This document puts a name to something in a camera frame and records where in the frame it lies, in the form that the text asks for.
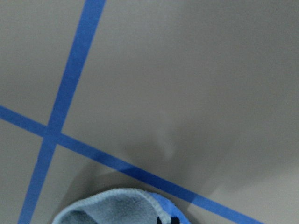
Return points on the blue microfiber towel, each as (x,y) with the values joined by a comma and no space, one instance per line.
(122,206)

